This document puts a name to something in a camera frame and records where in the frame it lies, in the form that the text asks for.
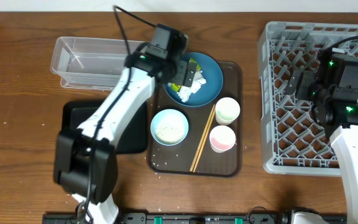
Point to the brown serving tray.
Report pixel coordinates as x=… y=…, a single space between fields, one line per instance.
x=178 y=159

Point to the black plastic tray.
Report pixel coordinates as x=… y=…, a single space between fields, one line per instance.
x=134 y=138

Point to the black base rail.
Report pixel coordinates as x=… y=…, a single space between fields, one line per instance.
x=252 y=218

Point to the white cup green inside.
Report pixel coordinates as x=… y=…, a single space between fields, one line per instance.
x=227 y=110

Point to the dark blue plate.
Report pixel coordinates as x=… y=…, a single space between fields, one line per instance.
x=213 y=74

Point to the light blue bowl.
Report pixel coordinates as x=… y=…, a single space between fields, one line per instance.
x=169 y=127

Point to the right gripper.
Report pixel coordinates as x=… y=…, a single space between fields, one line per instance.
x=306 y=79

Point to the white cup pink inside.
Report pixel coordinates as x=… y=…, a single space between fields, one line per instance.
x=222 y=139

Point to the white tissue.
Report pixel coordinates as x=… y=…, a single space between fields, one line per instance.
x=185 y=92

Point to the wooden chopstick left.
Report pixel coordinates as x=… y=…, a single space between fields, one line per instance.
x=201 y=140

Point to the green orange snack wrapper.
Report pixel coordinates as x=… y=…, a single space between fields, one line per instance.
x=176 y=87

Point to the grey dishwasher rack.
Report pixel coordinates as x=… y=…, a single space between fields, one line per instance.
x=292 y=143

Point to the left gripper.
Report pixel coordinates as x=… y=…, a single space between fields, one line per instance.
x=181 y=73

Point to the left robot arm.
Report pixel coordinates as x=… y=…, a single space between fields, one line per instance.
x=85 y=158

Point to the clear plastic bin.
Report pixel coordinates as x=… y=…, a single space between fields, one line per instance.
x=88 y=63

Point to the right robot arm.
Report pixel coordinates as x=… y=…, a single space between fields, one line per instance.
x=339 y=118

